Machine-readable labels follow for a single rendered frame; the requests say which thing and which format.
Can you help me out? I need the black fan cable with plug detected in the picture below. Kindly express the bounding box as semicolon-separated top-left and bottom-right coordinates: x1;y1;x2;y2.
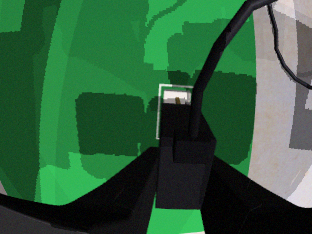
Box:
156;0;312;210

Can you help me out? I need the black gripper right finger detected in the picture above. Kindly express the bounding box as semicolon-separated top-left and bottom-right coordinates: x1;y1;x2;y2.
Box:
200;154;312;234

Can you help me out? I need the green circuit board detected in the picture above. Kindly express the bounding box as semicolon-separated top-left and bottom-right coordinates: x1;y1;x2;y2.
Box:
0;0;257;205

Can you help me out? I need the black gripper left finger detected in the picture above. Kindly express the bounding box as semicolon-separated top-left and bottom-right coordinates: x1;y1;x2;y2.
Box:
0;146;159;234

